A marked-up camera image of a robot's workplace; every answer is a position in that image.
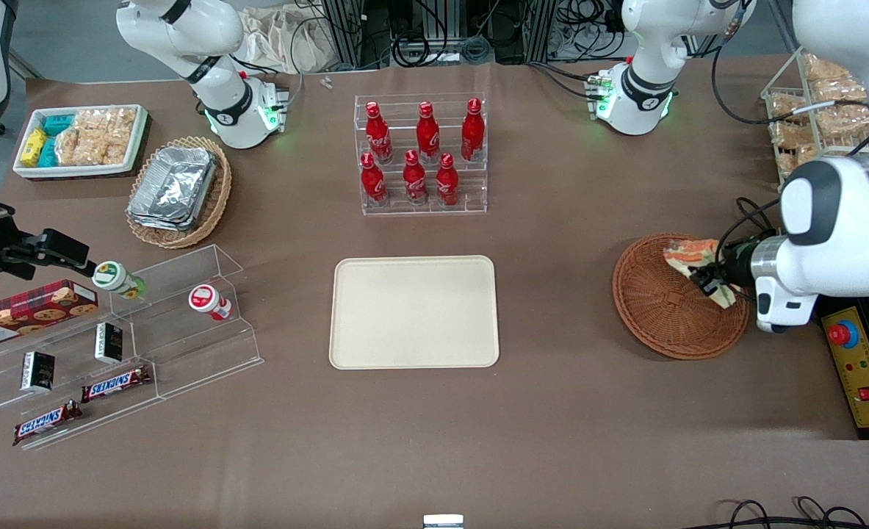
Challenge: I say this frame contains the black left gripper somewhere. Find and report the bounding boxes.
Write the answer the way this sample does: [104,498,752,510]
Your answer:
[688,236,782,299]

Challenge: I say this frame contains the triangle sandwich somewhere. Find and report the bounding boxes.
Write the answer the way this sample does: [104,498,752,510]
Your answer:
[663,238,738,310]

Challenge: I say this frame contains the brown round wicker basket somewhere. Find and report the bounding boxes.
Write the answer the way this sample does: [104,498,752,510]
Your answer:
[612,233,750,361]

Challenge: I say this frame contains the white rectangular snack tray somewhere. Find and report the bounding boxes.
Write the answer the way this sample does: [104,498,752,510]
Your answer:
[12,104,149,180]

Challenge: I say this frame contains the light wicker basket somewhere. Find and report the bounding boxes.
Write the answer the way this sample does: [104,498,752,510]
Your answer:
[126,136,233,250]

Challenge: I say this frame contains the beige plastic tray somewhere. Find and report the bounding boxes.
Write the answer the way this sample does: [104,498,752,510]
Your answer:
[329,255,500,370]

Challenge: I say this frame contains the green lid drink bottle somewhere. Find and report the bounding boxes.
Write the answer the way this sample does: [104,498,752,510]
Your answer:
[92,261,145,301]

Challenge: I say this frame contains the red plaid cookie box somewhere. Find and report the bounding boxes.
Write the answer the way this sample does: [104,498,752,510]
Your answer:
[0,279,100,351]

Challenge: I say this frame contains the small black box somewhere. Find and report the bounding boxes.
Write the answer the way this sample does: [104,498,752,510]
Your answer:
[94,322,124,366]
[20,350,57,393]

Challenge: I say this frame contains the yellow snack packet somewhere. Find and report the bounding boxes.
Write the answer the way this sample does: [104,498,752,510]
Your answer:
[21,128,48,168]

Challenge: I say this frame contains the clear rice cracker bags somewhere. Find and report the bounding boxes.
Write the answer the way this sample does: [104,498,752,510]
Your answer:
[55,108,138,167]

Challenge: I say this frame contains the stacked aluminium foil trays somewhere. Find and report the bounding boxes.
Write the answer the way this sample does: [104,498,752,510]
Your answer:
[127,145,219,233]

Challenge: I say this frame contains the Snickers bar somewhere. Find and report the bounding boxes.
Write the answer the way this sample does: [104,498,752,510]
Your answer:
[81,365,153,404]
[12,400,83,447]

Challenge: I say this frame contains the red emergency stop button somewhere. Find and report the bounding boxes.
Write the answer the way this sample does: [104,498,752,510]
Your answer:
[827,321,860,350]

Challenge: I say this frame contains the red lid drink bottle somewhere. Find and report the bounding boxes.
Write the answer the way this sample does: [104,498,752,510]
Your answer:
[188,284,234,323]

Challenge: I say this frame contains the clear acrylic step shelf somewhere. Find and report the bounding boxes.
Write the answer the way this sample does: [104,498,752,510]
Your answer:
[0,244,265,451]

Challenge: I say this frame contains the clear cracker bag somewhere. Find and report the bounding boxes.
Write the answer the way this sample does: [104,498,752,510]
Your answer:
[803,53,869,105]
[818,104,869,142]
[768,121,818,151]
[768,94,810,123]

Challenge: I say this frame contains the yellow control box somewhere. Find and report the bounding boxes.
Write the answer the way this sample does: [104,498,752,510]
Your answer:
[820,305,869,431]

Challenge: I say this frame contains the clear acrylic bottle rack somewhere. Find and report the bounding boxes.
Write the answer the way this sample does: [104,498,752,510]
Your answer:
[353,93,488,217]

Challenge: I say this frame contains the red cola bottle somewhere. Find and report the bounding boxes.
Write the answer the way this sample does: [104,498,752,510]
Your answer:
[364,101,394,165]
[360,152,389,209]
[403,149,430,207]
[415,101,441,165]
[435,153,461,209]
[461,98,486,163]

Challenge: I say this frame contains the beige crumpled cloth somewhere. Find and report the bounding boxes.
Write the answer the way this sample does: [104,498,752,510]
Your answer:
[239,6,333,75]

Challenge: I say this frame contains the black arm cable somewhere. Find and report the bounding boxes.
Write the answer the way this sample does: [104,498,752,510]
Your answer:
[711,0,869,259]

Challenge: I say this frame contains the white wire snack rack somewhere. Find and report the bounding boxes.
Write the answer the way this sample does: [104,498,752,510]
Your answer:
[760,46,869,186]

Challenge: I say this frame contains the black base cables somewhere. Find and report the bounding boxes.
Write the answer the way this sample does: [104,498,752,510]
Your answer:
[528,60,605,101]

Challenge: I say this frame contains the black floor cables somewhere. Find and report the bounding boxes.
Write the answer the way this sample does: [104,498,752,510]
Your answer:
[699,497,869,529]

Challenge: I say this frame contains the coiled background cables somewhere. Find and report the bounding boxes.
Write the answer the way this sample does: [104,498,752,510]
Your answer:
[392,28,495,68]

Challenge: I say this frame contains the aluminium frame profile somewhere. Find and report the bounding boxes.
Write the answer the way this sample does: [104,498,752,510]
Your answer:
[322,0,392,68]

